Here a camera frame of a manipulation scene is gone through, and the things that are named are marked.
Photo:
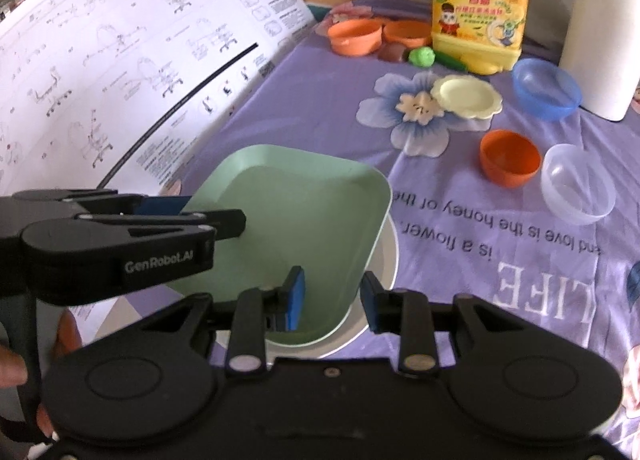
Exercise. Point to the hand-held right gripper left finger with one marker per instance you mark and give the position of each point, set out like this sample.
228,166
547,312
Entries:
294,297

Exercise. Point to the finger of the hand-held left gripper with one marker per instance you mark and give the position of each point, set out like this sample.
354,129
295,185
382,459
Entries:
220,223
161,204

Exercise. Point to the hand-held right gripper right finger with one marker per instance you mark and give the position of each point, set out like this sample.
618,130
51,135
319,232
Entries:
372,304

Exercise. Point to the green square plate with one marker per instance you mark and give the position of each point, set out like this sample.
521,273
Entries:
295,210

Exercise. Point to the person's left hand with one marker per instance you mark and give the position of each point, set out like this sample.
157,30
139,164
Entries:
11,367

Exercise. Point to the white round plate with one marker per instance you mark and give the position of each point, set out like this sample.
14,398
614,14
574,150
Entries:
382,260

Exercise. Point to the purple floral tablecloth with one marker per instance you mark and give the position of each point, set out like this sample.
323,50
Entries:
460,260

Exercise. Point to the white instruction sheet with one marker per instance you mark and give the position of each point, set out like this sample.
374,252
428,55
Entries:
150,15

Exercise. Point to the small orange bowl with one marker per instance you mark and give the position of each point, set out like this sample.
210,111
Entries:
510,160

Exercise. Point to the pale yellow flower-shaped plate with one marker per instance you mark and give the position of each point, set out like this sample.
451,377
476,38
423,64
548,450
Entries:
466,96

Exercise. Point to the orange wavy-rim bowl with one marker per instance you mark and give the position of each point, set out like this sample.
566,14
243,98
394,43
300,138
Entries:
352,35
407,33

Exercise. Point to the clear plastic bowl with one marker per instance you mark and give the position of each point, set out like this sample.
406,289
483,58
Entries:
577,187

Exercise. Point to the brown toy food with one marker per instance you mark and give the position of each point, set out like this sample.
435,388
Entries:
392,53

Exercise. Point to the green toy ball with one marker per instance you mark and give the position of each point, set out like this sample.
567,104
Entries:
422,57

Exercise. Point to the green toy cucumber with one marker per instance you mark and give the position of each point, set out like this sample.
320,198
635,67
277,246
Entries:
451,62

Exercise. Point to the blue translucent bowl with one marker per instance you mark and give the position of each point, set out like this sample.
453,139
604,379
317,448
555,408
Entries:
546,90

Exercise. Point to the white paper roll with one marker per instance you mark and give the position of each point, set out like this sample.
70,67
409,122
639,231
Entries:
605,40

